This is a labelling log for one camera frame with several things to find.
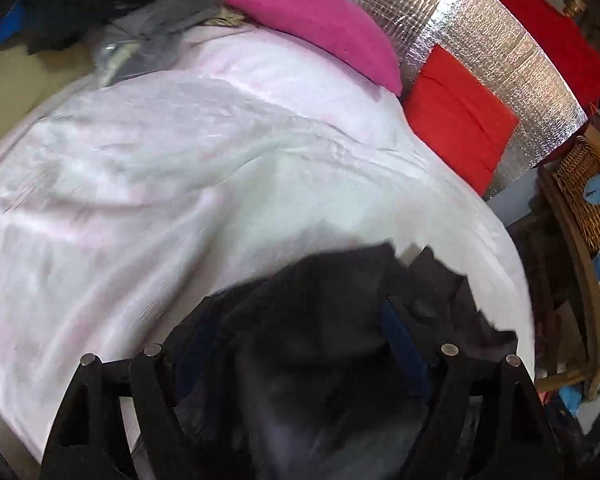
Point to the wicker basket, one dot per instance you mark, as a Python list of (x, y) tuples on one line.
[(585, 195)]

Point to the silver foil insulation panel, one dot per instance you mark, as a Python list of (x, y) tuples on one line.
[(480, 35)]

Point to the red pillow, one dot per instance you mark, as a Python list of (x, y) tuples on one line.
[(455, 120)]

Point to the white blanket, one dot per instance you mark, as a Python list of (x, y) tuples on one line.
[(180, 160)]

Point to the grey garment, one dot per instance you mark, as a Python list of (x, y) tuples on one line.
[(150, 35)]

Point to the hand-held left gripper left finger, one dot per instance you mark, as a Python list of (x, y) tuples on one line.
[(192, 360)]

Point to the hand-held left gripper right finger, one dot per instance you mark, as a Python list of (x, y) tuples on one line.
[(405, 345)]

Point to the pink pillow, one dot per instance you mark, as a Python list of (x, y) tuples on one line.
[(320, 20)]

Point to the black puffer jacket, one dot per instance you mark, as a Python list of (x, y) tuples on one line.
[(305, 340)]

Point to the wooden table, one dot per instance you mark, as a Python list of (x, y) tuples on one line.
[(587, 280)]

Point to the red cloth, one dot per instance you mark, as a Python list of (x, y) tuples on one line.
[(555, 25)]

